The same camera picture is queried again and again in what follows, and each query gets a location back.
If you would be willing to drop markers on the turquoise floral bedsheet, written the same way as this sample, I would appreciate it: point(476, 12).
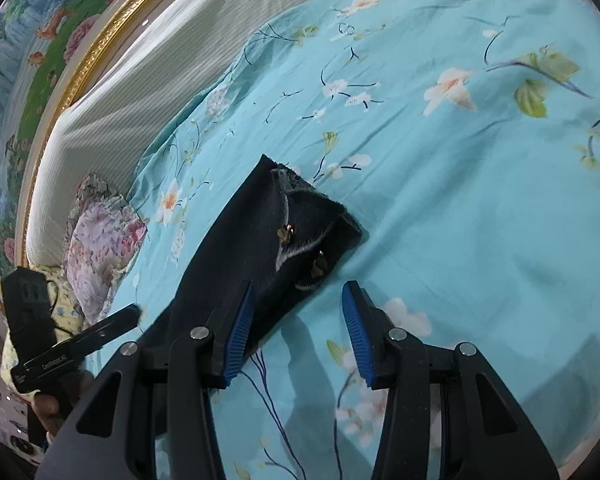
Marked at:
point(455, 210)

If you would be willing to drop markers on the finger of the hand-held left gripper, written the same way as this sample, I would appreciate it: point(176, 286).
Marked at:
point(115, 322)

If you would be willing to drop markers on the flower landscape wall poster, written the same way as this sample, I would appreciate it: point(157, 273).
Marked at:
point(55, 35)

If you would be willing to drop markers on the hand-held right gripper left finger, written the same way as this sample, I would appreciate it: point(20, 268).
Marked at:
point(237, 335)

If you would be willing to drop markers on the dark navy pants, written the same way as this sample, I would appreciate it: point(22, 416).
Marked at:
point(240, 240)

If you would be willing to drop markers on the white padded gold-framed headboard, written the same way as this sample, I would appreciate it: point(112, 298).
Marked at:
point(155, 60)

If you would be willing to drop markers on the person's left hand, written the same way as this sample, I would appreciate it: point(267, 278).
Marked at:
point(47, 415)

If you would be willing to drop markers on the pink floral pillow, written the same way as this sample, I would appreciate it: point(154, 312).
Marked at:
point(100, 245)

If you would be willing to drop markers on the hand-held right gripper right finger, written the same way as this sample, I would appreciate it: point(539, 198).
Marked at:
point(357, 335)

